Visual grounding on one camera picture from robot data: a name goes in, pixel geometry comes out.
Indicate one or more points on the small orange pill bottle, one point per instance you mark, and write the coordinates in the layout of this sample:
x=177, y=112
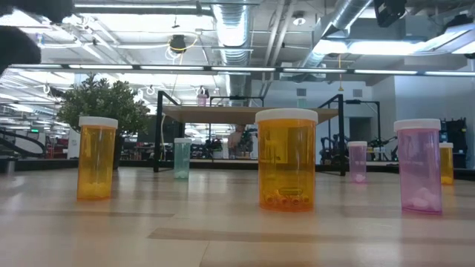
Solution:
x=447, y=165
x=96, y=163

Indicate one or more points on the small pink pill bottle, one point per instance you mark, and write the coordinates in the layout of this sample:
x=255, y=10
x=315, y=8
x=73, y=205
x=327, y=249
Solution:
x=357, y=163
x=201, y=100
x=419, y=170

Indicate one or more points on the large orange pill bottle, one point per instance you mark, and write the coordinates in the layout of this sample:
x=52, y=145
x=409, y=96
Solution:
x=286, y=167

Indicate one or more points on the small green pill bottle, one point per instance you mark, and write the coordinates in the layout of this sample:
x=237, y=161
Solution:
x=182, y=159

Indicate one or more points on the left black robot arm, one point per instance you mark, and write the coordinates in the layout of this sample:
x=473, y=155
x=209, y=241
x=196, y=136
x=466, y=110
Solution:
x=44, y=7

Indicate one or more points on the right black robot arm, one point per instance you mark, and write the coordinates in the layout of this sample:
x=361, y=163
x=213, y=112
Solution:
x=462, y=20

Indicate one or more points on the background black robot arm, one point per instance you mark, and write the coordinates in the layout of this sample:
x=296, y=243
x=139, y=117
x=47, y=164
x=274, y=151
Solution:
x=330, y=148
x=382, y=144

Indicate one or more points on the bright ceiling light panel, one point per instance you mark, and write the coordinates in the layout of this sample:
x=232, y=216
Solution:
x=371, y=47

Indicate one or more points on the green exit sign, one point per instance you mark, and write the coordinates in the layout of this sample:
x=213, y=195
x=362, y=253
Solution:
x=34, y=130

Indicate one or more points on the round ceiling sensor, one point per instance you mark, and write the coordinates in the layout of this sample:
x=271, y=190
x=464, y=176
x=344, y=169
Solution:
x=298, y=20

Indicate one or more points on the black curved handrail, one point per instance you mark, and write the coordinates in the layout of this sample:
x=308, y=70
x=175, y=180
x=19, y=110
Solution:
x=22, y=142

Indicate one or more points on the potted green plant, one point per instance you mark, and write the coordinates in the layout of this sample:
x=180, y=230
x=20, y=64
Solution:
x=100, y=107

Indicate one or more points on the black equipment rack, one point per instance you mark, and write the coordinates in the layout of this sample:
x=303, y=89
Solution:
x=460, y=137

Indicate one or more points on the long LED light bar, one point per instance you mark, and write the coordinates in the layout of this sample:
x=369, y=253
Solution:
x=170, y=68

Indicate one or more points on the person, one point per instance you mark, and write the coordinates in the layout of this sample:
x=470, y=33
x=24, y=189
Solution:
x=236, y=141

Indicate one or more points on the slanted silver ventilation duct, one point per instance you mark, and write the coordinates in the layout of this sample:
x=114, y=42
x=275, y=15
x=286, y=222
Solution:
x=334, y=22

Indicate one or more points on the black aluminium rig frame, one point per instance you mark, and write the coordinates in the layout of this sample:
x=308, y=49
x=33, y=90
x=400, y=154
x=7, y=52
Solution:
x=55, y=165

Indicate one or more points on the round silver ventilation duct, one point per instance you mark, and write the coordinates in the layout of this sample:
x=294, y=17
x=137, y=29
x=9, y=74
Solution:
x=232, y=33

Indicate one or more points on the wooden shelf black frame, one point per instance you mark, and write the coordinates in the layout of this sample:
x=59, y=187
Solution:
x=222, y=114

